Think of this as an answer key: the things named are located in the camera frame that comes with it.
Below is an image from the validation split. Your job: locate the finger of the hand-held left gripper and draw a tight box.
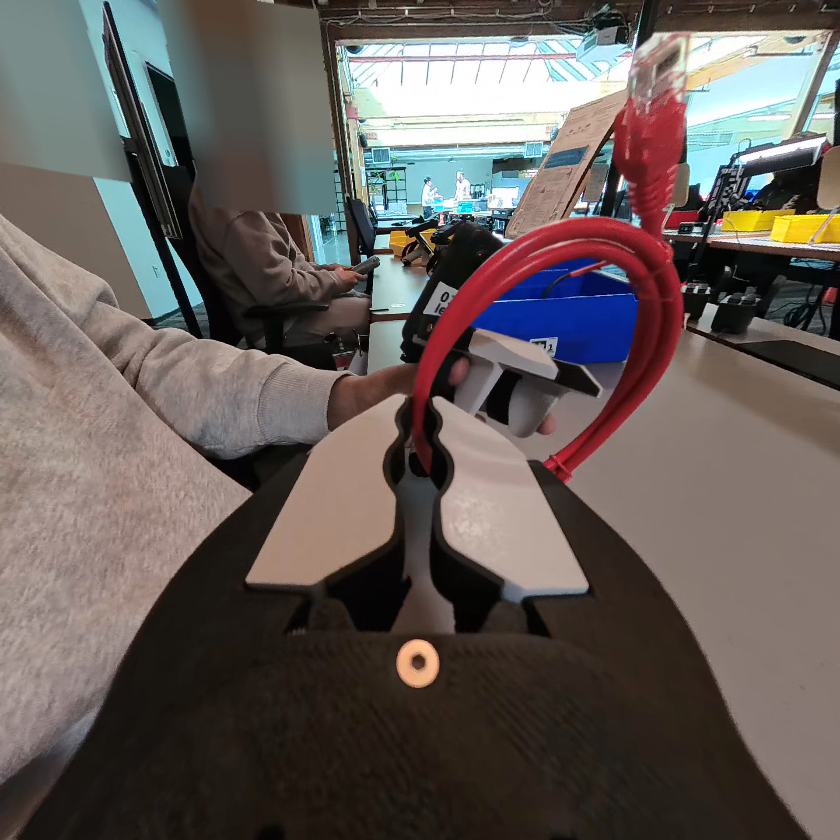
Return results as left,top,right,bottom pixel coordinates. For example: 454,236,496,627
453,327,603,417
505,382,560,439

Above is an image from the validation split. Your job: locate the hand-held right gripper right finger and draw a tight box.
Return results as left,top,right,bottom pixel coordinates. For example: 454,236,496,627
430,395,592,634

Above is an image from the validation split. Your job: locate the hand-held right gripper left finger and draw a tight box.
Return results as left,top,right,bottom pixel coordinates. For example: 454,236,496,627
245,394,414,632

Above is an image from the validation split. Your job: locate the blue plastic bin with sticker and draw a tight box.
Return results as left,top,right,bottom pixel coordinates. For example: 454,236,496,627
471,266,639,366

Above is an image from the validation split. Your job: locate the red ethernet cable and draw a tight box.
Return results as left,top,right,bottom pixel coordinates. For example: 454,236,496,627
412,31,691,485

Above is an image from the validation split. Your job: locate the person's left forearm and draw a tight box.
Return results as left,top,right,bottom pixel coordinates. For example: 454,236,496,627
108,311,350,460

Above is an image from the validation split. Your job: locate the person's left hand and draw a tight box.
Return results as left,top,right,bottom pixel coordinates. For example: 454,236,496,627
326,356,557,437

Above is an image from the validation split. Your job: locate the brown cardboard sign board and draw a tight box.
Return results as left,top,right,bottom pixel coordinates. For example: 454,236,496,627
504,91,632,239

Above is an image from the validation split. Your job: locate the black metal pole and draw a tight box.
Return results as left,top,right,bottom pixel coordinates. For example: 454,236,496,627
599,0,662,219

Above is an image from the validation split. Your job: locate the person's grey sweatshirt torso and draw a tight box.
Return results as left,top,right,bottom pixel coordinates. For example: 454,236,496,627
0,213,263,840

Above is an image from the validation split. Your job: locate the yellow plastic bin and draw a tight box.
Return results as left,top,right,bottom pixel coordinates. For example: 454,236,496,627
769,213,840,245
721,209,796,232

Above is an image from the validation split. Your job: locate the wooden workbench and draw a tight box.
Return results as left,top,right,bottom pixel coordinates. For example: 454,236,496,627
661,226,840,265

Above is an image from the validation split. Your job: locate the black framed machine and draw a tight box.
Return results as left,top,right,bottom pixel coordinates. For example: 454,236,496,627
704,133,829,225

